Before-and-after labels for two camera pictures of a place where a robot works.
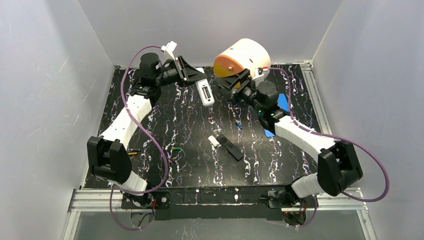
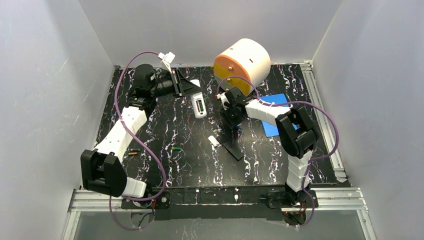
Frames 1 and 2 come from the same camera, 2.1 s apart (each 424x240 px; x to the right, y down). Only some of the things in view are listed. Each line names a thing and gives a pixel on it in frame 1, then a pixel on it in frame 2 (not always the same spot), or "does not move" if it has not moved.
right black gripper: (236, 84) to (233, 122)
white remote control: (204, 91) to (198, 104)
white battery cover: (212, 139) does not move
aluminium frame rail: (92, 200) does not move
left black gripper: (182, 70) to (178, 82)
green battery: (208, 92) to (200, 105)
